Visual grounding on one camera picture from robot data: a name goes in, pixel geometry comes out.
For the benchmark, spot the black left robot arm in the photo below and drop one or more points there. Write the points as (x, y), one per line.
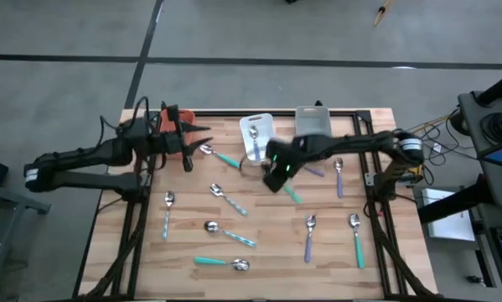
(87, 153)

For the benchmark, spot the grey equipment cart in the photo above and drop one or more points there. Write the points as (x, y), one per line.
(470, 121)

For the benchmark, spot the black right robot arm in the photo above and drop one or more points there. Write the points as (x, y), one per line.
(359, 142)

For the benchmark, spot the grey side table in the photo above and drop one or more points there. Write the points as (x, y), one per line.
(7, 197)

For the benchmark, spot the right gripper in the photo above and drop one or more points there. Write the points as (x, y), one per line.
(282, 159)

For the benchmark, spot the white plastic bin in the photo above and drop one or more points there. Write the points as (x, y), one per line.
(263, 126)

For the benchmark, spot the grey plastic bin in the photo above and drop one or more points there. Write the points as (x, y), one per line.
(313, 121)

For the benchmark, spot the wooden stick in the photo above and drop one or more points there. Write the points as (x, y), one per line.
(380, 16)

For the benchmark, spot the white box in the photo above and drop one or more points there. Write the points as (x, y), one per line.
(447, 218)

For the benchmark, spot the orange plastic bin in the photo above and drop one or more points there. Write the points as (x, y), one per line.
(187, 115)

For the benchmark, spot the black pole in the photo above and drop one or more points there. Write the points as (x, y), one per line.
(498, 88)

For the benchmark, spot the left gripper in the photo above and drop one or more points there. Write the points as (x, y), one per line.
(171, 140)

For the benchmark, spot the silver metal bracket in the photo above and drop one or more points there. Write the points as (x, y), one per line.
(368, 179)

